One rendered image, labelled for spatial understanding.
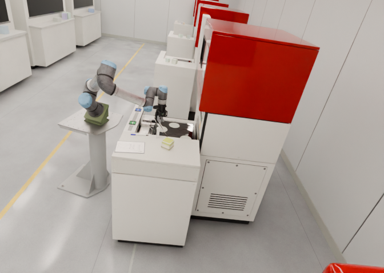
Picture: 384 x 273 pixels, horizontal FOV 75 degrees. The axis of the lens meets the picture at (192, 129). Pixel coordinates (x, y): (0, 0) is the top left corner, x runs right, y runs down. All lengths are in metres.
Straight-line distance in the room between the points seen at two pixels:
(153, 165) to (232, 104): 0.74
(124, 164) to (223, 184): 0.97
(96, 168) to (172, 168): 1.17
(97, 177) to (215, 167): 1.29
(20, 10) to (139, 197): 5.01
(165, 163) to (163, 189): 0.24
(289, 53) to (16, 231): 2.64
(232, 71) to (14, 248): 2.24
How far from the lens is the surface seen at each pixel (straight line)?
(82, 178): 3.12
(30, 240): 2.69
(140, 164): 1.80
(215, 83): 1.86
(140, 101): 2.05
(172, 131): 2.26
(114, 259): 2.43
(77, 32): 8.39
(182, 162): 1.79
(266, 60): 1.88
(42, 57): 6.45
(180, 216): 2.13
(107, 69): 1.98
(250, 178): 2.37
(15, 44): 5.57
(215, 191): 2.42
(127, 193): 2.01
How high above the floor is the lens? 2.04
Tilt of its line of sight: 29 degrees down
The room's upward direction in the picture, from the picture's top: 10 degrees clockwise
